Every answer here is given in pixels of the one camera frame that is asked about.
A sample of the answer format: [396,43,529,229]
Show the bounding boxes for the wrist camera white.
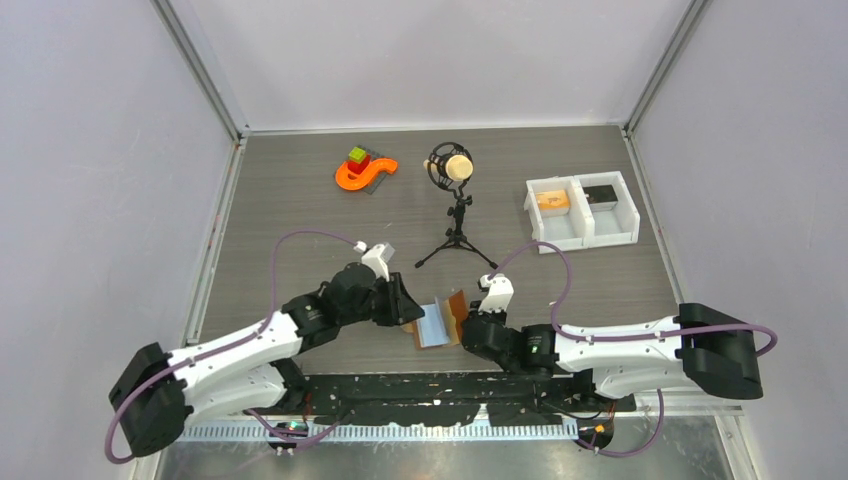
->
[353,241,395,281]
[478,273,514,314]

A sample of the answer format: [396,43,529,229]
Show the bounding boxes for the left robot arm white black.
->
[104,262,425,464]

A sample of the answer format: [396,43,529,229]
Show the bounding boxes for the beige microphone in shock mount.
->
[423,141,474,197]

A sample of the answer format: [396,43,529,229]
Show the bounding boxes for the black card in box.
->
[583,184,618,210]

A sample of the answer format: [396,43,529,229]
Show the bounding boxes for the orange card in box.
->
[535,189,571,215]

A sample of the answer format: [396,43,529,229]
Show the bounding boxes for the purple cable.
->
[103,229,362,465]
[486,239,779,458]

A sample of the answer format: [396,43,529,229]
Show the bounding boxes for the aluminium front rail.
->
[140,374,743,444]

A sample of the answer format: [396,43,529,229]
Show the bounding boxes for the white two-compartment box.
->
[523,171,641,254]

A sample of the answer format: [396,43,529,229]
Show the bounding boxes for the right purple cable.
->
[486,239,779,458]

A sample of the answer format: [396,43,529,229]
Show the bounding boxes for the brown card holder wallet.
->
[401,290,469,350]

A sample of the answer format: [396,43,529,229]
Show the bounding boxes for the red toy block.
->
[346,154,371,175]

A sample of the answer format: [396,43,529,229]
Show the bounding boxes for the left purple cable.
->
[103,229,362,465]

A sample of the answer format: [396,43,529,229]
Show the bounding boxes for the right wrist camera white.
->
[478,273,514,314]

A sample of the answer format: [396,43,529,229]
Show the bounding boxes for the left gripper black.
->
[339,271,424,326]

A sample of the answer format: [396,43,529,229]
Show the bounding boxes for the orange curved plastic piece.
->
[335,157,398,191]

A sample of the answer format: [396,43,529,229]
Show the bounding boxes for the green toy block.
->
[348,147,370,165]

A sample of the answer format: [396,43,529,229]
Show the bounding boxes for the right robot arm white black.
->
[461,303,764,411]

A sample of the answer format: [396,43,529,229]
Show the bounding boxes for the grey toy base plate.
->
[336,145,397,195]

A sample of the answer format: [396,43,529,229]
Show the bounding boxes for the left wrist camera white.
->
[353,241,395,281]

